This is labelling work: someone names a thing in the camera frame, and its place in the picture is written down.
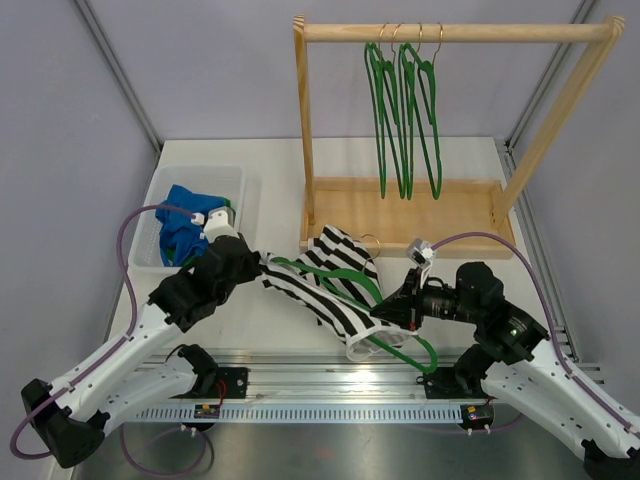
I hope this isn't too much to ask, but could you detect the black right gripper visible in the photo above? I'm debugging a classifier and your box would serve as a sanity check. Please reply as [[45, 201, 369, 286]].
[[371, 266, 483, 331]]

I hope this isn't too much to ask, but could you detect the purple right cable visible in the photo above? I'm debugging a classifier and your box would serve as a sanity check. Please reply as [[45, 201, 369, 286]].
[[429, 231, 640, 436]]

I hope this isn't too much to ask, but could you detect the white plastic basket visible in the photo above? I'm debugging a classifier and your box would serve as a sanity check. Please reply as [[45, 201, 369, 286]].
[[128, 165, 245, 273]]

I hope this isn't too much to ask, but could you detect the green tank top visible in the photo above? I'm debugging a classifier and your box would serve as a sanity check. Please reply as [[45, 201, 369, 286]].
[[161, 202, 235, 267]]

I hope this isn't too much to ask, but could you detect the black white striped top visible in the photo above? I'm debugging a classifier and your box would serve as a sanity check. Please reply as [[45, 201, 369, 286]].
[[259, 224, 414, 364]]

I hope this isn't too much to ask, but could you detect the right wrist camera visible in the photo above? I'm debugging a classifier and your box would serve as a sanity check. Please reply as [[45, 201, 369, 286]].
[[406, 238, 436, 285]]

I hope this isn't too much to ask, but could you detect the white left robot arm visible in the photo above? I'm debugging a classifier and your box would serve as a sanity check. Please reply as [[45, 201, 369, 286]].
[[21, 235, 261, 468]]

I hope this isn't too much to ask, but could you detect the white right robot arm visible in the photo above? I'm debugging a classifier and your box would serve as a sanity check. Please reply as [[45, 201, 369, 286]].
[[372, 262, 639, 479]]

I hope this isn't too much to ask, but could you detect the wooden clothes rack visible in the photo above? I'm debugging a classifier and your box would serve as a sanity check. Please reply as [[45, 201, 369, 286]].
[[293, 16, 625, 260]]

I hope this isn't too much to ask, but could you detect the aluminium mounting rail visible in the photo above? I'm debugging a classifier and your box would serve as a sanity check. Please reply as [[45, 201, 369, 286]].
[[207, 348, 426, 404]]

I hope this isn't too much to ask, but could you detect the blue tank top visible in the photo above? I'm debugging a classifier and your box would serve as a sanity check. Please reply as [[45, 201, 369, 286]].
[[155, 184, 231, 267]]

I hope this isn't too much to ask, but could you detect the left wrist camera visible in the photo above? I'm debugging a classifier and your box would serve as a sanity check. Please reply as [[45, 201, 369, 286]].
[[191, 207, 238, 243]]

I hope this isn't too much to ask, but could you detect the white slotted cable duct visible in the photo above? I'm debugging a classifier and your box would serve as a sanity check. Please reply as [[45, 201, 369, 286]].
[[132, 403, 462, 424]]

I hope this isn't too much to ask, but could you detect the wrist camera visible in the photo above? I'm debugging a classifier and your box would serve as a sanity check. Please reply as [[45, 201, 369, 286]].
[[406, 238, 436, 285], [191, 207, 238, 243]]

